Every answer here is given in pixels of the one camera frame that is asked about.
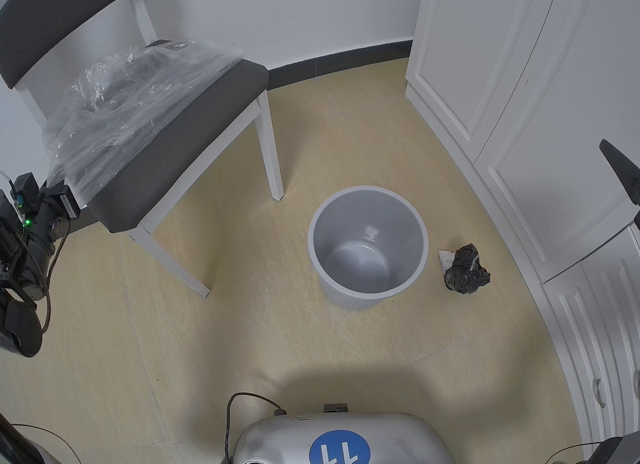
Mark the black plastic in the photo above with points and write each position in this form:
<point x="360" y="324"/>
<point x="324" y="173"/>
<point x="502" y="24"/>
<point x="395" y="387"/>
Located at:
<point x="467" y="272"/>

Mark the white wardrobe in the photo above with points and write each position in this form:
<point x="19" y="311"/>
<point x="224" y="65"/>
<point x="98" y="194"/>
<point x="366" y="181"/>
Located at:
<point x="525" y="76"/>

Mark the clear plastic bag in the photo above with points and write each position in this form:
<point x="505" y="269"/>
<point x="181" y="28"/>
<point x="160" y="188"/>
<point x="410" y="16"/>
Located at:
<point x="125" y="101"/>

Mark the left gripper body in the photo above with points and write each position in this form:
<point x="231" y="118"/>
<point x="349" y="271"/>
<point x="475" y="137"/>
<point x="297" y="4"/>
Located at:
<point x="52" y="212"/>

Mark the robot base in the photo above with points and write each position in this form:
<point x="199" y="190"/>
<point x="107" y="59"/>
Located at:
<point x="350" y="434"/>

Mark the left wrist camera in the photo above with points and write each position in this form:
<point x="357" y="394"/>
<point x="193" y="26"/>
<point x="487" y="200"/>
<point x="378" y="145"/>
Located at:
<point x="26" y="192"/>

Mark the white trash bin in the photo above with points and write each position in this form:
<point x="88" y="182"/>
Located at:
<point x="350" y="297"/>

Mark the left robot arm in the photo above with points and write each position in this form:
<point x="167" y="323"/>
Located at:
<point x="20" y="277"/>

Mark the white chair with grey cushions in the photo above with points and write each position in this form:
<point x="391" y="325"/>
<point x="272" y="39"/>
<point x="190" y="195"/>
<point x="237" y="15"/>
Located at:
<point x="165" y="116"/>

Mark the white paper scrap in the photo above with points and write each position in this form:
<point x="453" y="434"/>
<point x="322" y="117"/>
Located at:
<point x="443" y="258"/>

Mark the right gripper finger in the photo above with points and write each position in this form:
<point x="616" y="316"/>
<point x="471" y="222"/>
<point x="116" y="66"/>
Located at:
<point x="625" y="172"/>

